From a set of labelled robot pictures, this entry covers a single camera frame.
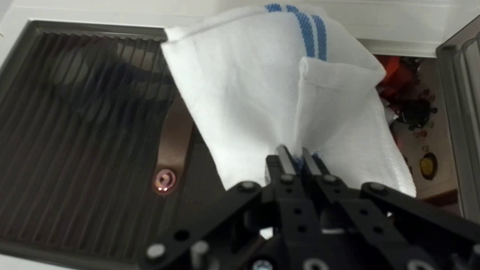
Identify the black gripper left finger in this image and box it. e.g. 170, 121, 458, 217
137, 143, 322, 270

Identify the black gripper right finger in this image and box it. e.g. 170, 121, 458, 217
299, 148, 480, 270

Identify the white blue-striped towel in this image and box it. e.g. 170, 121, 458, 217
161, 2, 419, 199

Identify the dark ribbed shelf door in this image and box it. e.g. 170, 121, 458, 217
436, 13, 480, 221
0, 19, 229, 262

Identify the yellow round item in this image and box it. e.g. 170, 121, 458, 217
418, 151, 442, 181

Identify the orange red object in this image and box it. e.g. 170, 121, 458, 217
389, 56, 440, 131

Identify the red orange item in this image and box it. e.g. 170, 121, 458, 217
374, 53, 418, 101

